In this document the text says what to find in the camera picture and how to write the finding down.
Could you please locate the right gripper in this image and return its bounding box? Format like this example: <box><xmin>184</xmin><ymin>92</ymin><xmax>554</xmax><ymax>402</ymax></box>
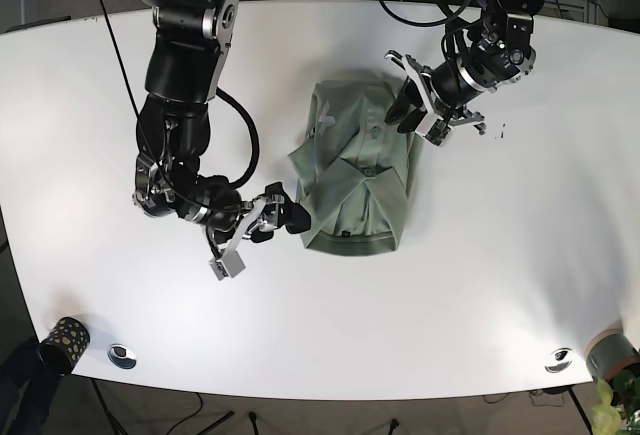
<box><xmin>133</xmin><ymin>153</ymin><xmax>311</xmax><ymax>245</ymax></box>

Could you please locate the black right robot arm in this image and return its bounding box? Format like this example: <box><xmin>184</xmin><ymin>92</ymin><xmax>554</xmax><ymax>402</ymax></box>
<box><xmin>133</xmin><ymin>0</ymin><xmax>311</xmax><ymax>243</ymax></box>

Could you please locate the table cable grommet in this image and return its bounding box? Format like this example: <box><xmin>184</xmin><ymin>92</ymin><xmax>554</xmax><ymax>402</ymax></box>
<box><xmin>544</xmin><ymin>348</ymin><xmax>573</xmax><ymax>374</ymax></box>
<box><xmin>107</xmin><ymin>344</ymin><xmax>137</xmax><ymax>370</ymax></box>

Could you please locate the grey plant pot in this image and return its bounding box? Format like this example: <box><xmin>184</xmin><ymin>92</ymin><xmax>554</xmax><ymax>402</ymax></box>
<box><xmin>584</xmin><ymin>329</ymin><xmax>639</xmax><ymax>382</ymax></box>

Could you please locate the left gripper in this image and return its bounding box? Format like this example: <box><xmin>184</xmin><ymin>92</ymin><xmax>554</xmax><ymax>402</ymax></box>
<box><xmin>385</xmin><ymin>12</ymin><xmax>536</xmax><ymax>134</ymax></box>

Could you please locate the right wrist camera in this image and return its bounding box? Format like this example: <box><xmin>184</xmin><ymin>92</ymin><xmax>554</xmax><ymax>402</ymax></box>
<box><xmin>209</xmin><ymin>250</ymin><xmax>245</xmax><ymax>281</ymax></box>

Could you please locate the right table cable grommet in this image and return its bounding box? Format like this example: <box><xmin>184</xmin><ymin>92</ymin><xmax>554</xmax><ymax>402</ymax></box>
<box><xmin>544</xmin><ymin>348</ymin><xmax>573</xmax><ymax>374</ymax></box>

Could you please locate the left table cable grommet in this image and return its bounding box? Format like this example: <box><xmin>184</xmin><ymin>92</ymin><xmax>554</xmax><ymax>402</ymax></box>
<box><xmin>107</xmin><ymin>344</ymin><xmax>137</xmax><ymax>370</ymax></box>

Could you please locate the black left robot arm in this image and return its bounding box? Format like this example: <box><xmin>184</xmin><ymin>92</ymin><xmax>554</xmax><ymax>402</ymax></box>
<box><xmin>385</xmin><ymin>0</ymin><xmax>545</xmax><ymax>145</ymax></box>

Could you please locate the black cup with gold spots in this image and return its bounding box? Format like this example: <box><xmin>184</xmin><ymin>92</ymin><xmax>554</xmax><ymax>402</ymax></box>
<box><xmin>38</xmin><ymin>317</ymin><xmax>91</xmax><ymax>376</ymax></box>

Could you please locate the light green T-shirt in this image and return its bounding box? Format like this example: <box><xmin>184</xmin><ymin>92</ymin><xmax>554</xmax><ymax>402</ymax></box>
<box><xmin>289</xmin><ymin>79</ymin><xmax>421</xmax><ymax>256</ymax></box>

